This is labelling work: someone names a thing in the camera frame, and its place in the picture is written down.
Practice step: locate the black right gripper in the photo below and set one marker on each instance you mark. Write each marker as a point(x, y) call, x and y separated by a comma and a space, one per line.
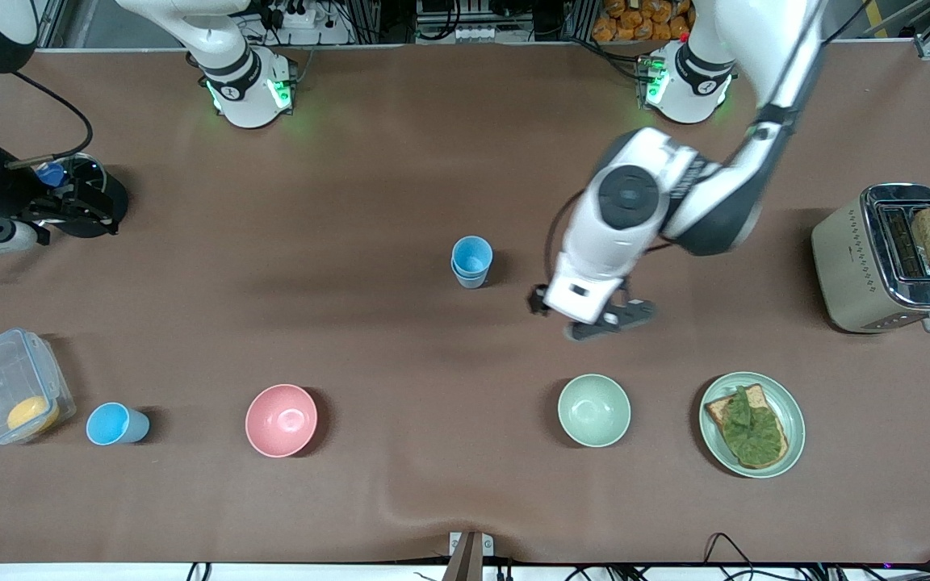
point(19, 196)

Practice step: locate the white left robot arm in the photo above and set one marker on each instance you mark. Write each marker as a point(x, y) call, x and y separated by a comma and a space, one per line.
point(618, 242)

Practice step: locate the aluminium frame profile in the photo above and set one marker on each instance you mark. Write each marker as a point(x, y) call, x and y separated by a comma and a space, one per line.
point(52, 20)
point(929, 44)

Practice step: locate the pale green plate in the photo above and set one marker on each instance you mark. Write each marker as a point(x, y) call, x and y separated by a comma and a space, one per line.
point(794, 420)

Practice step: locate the bag of orange buns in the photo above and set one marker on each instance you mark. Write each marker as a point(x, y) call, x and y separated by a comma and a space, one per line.
point(634, 20)

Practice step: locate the beige and chrome toaster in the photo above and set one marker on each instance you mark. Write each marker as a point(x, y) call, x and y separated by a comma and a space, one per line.
point(852, 266)

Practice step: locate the glass lid with blue knob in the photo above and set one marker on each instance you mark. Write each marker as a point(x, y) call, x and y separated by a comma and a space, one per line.
point(81, 172)

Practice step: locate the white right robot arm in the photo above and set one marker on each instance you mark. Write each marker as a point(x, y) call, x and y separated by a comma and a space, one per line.
point(247, 89)

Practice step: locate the white power strip with plugs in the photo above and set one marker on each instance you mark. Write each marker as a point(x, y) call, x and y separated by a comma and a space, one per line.
point(303, 34)

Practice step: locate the pink bowl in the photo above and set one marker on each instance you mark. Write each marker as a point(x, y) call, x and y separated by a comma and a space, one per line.
point(281, 420)

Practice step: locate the green lettuce leaf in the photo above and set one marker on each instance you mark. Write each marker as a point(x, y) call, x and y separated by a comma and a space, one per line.
point(751, 432)

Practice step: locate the blue plastic cup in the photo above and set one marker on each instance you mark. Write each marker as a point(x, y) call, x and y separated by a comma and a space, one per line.
point(471, 254)
point(114, 424)
point(470, 281)

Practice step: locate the pale green bowl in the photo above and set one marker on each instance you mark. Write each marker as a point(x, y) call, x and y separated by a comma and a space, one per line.
point(594, 410)

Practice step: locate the small white power strip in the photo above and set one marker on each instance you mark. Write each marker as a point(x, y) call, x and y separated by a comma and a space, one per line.
point(477, 33)

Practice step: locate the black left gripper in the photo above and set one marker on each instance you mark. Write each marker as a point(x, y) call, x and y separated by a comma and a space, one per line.
point(537, 303)

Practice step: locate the metal table clamp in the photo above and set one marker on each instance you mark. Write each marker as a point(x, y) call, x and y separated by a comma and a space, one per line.
point(469, 557)

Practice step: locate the yellow round food item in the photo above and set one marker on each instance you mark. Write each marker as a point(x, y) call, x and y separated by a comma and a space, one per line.
point(33, 413)

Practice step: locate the toast slice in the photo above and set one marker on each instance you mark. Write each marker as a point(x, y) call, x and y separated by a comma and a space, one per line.
point(715, 410)

